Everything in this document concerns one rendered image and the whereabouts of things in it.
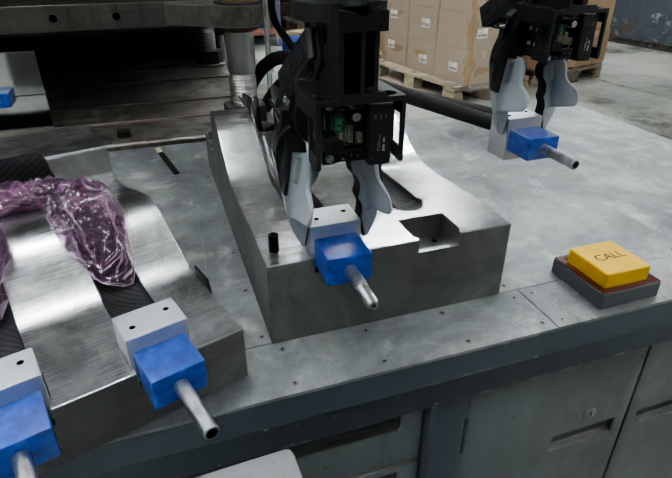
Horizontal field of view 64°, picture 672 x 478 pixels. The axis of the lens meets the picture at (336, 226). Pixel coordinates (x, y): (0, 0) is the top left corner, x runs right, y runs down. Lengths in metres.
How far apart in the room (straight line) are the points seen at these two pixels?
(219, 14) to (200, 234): 0.55
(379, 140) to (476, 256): 0.22
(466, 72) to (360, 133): 3.98
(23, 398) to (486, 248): 0.43
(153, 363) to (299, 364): 0.14
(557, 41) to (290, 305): 0.40
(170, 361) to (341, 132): 0.22
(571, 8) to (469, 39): 3.72
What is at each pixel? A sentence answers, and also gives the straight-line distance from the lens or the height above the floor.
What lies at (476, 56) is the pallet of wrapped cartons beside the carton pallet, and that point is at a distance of 4.39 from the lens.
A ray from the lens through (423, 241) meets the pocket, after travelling 0.59.
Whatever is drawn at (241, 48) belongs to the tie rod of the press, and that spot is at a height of 0.95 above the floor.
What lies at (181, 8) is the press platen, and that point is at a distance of 1.20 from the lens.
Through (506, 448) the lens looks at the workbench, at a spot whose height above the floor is 0.54.
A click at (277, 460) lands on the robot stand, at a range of 0.20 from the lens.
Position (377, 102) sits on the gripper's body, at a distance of 0.40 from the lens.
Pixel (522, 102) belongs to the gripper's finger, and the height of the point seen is 0.99.
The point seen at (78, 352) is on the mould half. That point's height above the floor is 0.86.
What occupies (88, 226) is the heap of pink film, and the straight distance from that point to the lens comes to 0.57.
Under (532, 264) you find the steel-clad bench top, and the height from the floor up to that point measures 0.80.
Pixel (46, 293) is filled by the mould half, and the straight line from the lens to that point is 0.56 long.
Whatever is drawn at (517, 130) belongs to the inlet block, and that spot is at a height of 0.94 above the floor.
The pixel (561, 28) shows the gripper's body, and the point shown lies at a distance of 0.65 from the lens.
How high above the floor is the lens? 1.15
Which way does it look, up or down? 28 degrees down
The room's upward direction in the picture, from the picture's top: straight up
